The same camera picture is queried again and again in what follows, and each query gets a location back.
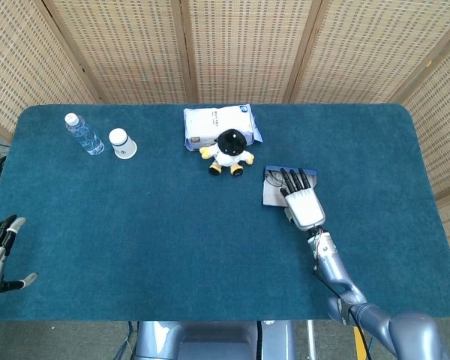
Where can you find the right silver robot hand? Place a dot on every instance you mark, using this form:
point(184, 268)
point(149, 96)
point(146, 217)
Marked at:
point(303, 208)

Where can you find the dark-framed eyeglasses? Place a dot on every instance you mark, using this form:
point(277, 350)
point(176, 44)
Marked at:
point(274, 179)

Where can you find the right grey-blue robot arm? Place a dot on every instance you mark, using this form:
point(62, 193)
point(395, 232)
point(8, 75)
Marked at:
point(333, 266)

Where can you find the black-headed plush doll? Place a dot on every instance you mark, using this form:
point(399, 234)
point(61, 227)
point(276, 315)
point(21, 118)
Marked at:
point(230, 142)

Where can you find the white blue tissue pack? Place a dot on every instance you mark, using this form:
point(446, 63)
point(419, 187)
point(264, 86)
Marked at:
point(210, 120)

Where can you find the white table leg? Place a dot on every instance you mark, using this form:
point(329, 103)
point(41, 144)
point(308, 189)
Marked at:
point(311, 337)

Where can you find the blue felt table mat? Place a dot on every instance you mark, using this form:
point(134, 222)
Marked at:
point(172, 232)

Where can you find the clear plastic water bottle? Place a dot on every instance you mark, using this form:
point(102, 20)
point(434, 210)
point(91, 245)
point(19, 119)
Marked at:
point(84, 137)

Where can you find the grey-blue robot torso base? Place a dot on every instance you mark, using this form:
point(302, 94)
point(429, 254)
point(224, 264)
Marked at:
point(210, 341)

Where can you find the woven bamboo folding screen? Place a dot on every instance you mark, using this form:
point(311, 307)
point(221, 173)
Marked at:
point(247, 48)

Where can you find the upturned white paper cup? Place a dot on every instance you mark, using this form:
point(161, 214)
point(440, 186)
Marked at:
point(122, 144)

